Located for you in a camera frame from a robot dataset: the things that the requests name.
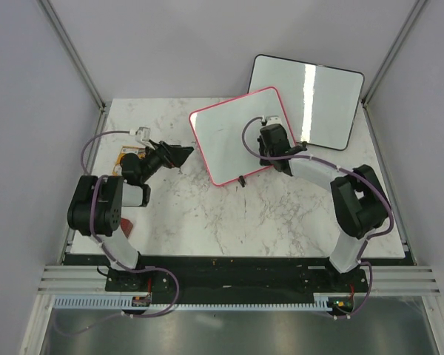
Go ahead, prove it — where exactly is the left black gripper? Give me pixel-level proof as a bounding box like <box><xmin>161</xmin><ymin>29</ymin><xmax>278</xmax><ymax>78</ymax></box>
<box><xmin>140</xmin><ymin>139</ymin><xmax>194</xmax><ymax>183</ymax></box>

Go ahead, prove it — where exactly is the pink framed whiteboard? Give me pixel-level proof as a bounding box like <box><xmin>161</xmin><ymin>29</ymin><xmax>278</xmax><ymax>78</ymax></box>
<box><xmin>189</xmin><ymin>87</ymin><xmax>295</xmax><ymax>186</ymax></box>

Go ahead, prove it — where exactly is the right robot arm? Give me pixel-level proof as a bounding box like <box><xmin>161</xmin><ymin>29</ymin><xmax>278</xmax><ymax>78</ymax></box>
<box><xmin>258</xmin><ymin>124</ymin><xmax>392</xmax><ymax>291</ymax></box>

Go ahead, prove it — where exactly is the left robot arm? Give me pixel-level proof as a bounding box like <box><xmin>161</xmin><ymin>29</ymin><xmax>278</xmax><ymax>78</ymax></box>
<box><xmin>67</xmin><ymin>141</ymin><xmax>194</xmax><ymax>291</ymax></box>

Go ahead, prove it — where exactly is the black framed whiteboard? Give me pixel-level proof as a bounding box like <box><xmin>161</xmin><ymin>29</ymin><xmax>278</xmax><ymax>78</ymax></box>
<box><xmin>249</xmin><ymin>54</ymin><xmax>365</xmax><ymax>151</ymax></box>

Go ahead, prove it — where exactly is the black stand foot left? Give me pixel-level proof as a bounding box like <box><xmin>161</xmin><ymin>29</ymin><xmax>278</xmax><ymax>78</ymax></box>
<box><xmin>238</xmin><ymin>175</ymin><xmax>246</xmax><ymax>188</ymax></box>

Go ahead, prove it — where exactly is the red-brown plug adapter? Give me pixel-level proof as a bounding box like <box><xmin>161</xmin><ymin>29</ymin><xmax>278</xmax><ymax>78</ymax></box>
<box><xmin>120</xmin><ymin>218</ymin><xmax>134</xmax><ymax>239</ymax></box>

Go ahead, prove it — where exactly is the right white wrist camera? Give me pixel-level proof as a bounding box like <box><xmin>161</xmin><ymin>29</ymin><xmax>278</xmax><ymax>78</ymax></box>
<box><xmin>261</xmin><ymin>115</ymin><xmax>283</xmax><ymax>126</ymax></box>

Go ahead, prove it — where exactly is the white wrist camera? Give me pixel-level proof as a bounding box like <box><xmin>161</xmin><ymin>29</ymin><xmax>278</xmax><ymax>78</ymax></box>
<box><xmin>261</xmin><ymin>115</ymin><xmax>283</xmax><ymax>126</ymax></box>
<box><xmin>129</xmin><ymin>126</ymin><xmax>153</xmax><ymax>149</ymax></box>

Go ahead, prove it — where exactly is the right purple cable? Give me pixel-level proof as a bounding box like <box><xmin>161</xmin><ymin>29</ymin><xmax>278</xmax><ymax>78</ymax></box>
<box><xmin>242</xmin><ymin>116</ymin><xmax>395</xmax><ymax>267</ymax></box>

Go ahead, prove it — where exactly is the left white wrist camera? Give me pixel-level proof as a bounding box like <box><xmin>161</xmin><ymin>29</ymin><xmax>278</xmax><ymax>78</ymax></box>
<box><xmin>129</xmin><ymin>126</ymin><xmax>153</xmax><ymax>149</ymax></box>

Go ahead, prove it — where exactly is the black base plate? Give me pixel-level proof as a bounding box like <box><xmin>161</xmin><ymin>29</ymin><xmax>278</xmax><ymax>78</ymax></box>
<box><xmin>103</xmin><ymin>254</ymin><xmax>371</xmax><ymax>306</ymax></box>

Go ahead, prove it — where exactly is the aluminium rail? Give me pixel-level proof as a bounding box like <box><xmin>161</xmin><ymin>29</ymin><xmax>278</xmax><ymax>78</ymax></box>
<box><xmin>371</xmin><ymin>266</ymin><xmax>440</xmax><ymax>297</ymax></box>

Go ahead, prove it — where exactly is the white slotted cable duct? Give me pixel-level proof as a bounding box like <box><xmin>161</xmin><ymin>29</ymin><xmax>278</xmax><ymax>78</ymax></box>
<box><xmin>53</xmin><ymin>294</ymin><xmax>332</xmax><ymax>311</ymax></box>

